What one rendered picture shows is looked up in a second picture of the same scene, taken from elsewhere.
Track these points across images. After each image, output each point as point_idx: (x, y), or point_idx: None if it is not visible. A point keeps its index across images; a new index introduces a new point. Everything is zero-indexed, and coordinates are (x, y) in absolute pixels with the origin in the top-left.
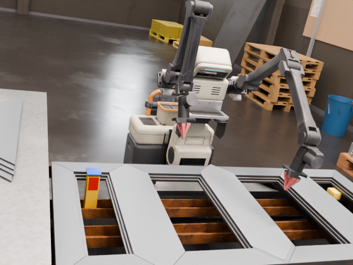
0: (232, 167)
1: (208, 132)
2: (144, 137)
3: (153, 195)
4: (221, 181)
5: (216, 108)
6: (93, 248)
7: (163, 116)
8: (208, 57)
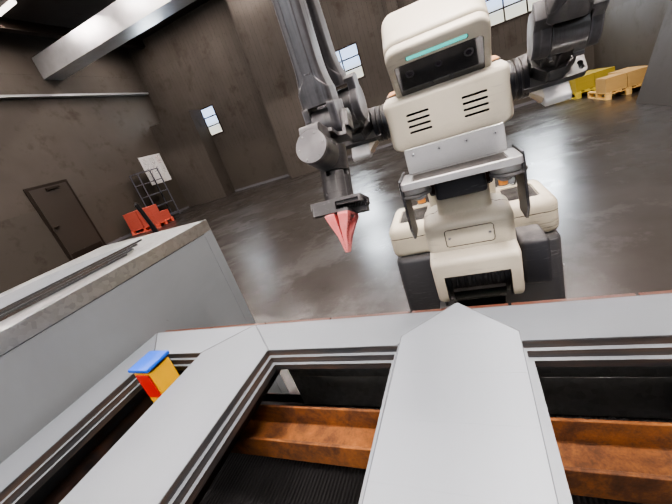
0: (532, 306)
1: (500, 209)
2: (403, 244)
3: (193, 439)
4: (449, 374)
5: (490, 145)
6: (202, 503)
7: (431, 200)
8: (409, 23)
